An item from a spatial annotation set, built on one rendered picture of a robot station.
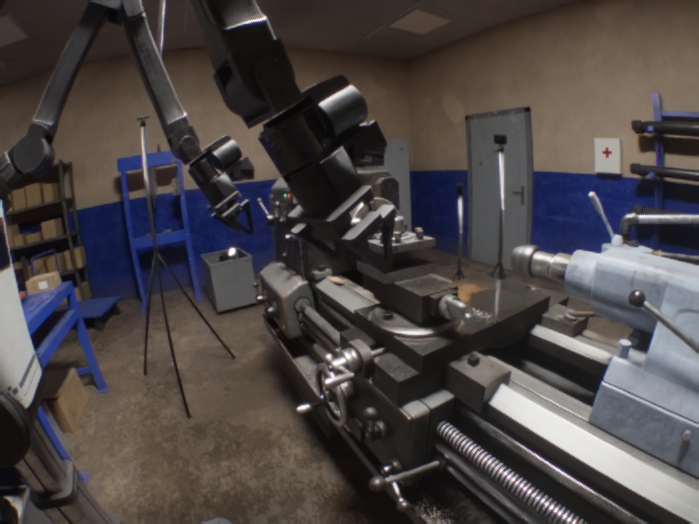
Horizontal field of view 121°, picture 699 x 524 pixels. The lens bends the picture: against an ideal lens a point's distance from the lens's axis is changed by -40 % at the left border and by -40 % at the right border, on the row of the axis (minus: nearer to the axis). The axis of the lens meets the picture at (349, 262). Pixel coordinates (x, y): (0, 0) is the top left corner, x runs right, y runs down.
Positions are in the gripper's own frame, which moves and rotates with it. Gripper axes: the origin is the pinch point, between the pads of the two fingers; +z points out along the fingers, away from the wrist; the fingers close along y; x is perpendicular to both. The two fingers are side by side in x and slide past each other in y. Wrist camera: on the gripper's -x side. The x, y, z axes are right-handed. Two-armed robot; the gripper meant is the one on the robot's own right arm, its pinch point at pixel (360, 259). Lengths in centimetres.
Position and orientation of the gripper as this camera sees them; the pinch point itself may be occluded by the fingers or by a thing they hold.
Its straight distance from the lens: 42.8
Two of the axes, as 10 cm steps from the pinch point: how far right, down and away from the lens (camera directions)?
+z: 4.5, 7.3, 5.1
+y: -6.1, -1.7, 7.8
